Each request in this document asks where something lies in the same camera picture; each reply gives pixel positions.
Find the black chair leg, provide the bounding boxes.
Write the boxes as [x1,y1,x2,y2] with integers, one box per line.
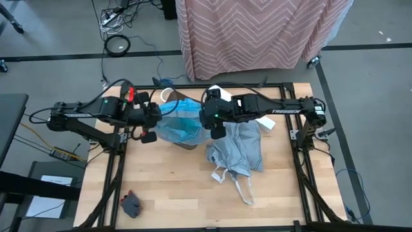
[0,2,25,35]

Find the grey rag with red tag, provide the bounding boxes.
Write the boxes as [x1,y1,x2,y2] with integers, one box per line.
[120,189,142,219]

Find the dark grey trash bin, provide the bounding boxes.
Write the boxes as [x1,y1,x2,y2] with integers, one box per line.
[166,90,199,151]

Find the rack caster wheel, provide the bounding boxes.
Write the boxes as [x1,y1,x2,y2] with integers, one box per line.
[306,54,323,70]

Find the coiled black floor cable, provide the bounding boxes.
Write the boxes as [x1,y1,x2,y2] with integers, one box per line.
[104,34,132,58]

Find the black beam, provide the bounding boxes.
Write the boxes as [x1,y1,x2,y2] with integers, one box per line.
[0,170,82,203]

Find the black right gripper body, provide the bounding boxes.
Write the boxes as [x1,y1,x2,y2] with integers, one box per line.
[198,96,226,130]

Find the black left arm cable loops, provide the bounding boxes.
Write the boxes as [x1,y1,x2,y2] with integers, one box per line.
[28,78,181,142]

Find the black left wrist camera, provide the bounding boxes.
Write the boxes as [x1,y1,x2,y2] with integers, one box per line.
[140,131,158,144]

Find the yellow floor cable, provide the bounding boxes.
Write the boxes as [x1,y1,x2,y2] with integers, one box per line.
[21,122,88,162]

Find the white paper sheet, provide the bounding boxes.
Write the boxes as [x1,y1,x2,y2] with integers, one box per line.
[25,175,74,220]

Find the blue floor cable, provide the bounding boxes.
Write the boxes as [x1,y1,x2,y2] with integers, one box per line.
[128,34,189,85]
[335,167,371,223]

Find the black floor box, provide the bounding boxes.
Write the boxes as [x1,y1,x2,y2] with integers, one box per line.
[160,0,178,21]

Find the white power strip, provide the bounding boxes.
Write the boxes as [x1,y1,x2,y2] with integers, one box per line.
[100,11,122,27]

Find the grey cart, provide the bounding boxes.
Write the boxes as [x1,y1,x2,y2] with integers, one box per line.
[17,160,88,223]

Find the pink chevron blanket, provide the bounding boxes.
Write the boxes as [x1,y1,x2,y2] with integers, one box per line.
[175,0,355,81]

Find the black power supply box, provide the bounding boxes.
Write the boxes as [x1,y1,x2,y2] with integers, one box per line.
[48,146,80,162]

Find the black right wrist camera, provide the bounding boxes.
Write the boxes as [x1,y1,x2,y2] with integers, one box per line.
[210,124,227,140]

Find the white tape roll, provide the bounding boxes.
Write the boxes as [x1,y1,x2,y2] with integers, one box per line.
[160,87,177,104]

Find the black side table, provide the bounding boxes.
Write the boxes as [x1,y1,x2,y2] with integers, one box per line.
[0,92,30,168]

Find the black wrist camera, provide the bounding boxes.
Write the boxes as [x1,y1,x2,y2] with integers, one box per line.
[210,124,227,140]
[140,131,158,144]

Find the grey trash bag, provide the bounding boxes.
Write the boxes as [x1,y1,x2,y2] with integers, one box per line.
[205,119,264,206]

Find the blue plastic bag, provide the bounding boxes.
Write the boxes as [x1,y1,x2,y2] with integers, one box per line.
[153,97,212,146]

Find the white slotted cable duct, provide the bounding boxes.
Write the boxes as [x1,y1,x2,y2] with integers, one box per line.
[208,84,277,133]

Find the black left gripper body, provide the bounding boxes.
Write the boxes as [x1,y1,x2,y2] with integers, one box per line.
[128,91,163,130]

